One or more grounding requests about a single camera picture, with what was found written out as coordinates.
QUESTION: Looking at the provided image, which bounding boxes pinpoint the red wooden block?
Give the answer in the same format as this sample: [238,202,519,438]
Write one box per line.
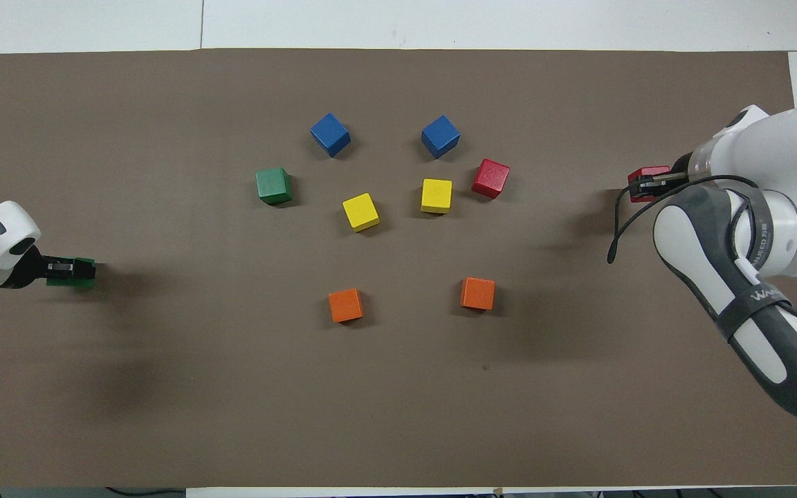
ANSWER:
[471,158,511,200]
[627,165,673,203]

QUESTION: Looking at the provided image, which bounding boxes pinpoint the green wooden block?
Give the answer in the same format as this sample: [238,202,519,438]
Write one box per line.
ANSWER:
[46,257,98,291]
[255,167,293,206]

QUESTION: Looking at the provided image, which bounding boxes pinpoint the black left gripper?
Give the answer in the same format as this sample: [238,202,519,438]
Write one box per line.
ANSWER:
[0,245,80,291]

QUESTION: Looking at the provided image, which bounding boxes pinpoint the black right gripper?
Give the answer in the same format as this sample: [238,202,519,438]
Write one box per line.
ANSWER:
[632,151,697,201]

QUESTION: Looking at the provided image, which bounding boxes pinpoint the blue wooden block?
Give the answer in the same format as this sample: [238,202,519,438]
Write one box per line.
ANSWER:
[310,113,351,158]
[421,115,461,160]

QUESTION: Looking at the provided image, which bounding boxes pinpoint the black floor cable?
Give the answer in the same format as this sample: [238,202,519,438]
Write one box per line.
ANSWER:
[104,487,186,498]

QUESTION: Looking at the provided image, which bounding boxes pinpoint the brown paper mat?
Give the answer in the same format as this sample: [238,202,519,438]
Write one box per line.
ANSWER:
[0,48,797,488]

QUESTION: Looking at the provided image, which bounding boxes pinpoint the orange wooden block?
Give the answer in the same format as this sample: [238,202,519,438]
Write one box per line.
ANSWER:
[460,277,496,311]
[328,288,364,324]

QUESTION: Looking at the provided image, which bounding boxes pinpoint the yellow wooden block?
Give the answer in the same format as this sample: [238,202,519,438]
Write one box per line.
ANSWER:
[421,178,453,214]
[342,193,381,232]

